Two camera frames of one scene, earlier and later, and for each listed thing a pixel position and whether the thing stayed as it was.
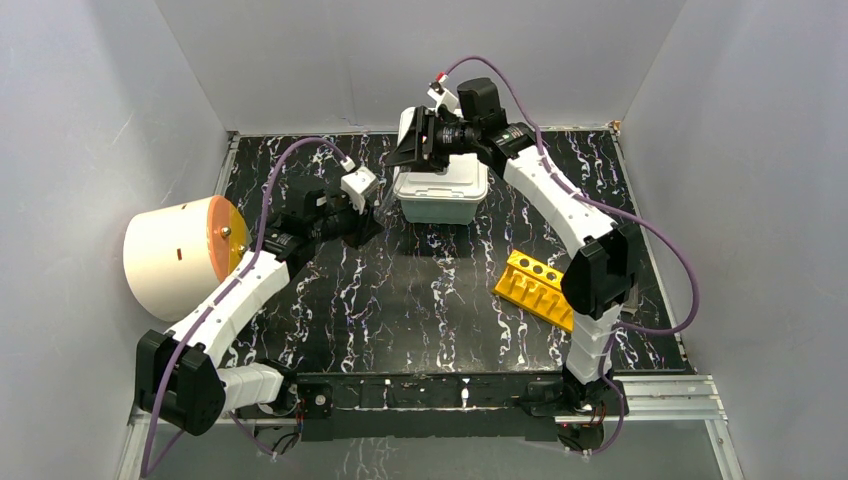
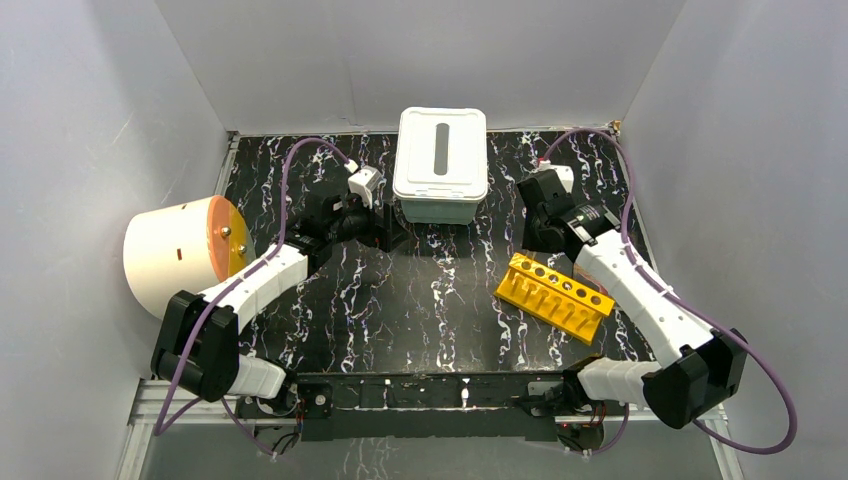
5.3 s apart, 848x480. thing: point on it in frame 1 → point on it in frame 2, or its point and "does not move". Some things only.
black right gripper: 409,151 → 528,241
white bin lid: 467,178 does not move
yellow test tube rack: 536,287 does not move
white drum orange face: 176,260 does not move
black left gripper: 357,223 → 383,225
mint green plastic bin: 440,211 does not move
